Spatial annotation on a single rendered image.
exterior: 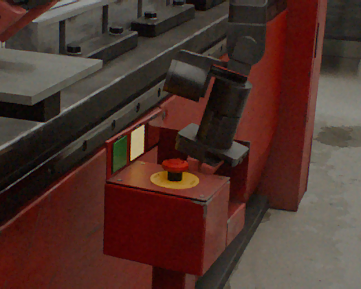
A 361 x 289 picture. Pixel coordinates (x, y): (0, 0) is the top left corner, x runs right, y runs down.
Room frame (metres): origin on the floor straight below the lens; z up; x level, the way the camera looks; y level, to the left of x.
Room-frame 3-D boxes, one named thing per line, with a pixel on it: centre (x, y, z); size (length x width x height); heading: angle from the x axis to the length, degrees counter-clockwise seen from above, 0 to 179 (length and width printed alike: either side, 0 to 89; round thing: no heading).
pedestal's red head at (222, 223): (1.20, 0.00, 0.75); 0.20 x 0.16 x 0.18; 159
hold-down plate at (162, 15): (1.89, 0.05, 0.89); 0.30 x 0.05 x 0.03; 164
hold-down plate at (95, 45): (1.50, 0.17, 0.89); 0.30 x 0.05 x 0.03; 164
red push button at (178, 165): (1.15, 0.01, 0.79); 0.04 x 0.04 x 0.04
